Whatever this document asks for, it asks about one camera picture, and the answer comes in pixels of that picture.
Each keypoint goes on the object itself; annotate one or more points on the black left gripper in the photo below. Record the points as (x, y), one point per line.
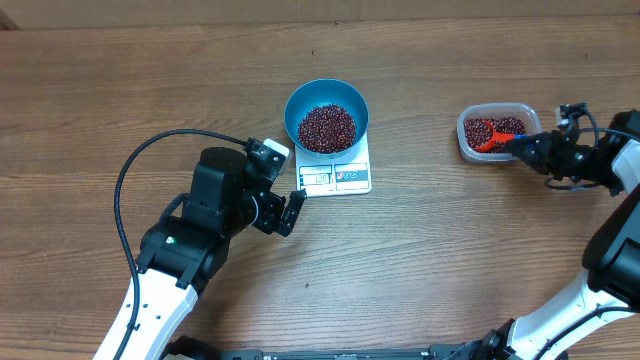
(274, 205)

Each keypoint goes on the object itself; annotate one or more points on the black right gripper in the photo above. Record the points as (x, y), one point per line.
(548, 148)

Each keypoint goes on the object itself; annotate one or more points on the red scoop blue handle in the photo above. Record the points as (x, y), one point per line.
(496, 137)

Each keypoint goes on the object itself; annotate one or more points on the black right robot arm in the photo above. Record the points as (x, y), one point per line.
(607, 288)

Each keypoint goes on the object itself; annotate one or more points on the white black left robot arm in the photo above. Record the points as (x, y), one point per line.
(230, 191)

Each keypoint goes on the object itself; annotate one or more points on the white digital kitchen scale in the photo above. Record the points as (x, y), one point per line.
(348, 174)

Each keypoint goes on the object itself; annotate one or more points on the red beans in bowl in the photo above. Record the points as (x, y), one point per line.
(327, 129)

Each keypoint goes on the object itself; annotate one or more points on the teal plastic bowl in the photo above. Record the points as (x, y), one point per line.
(322, 92)

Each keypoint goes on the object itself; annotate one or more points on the clear plastic food container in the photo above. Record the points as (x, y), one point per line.
(495, 110)

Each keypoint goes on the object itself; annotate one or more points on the red adzuki beans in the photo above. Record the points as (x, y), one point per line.
(477, 133)

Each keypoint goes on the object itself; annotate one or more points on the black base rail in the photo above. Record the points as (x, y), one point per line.
(187, 348)

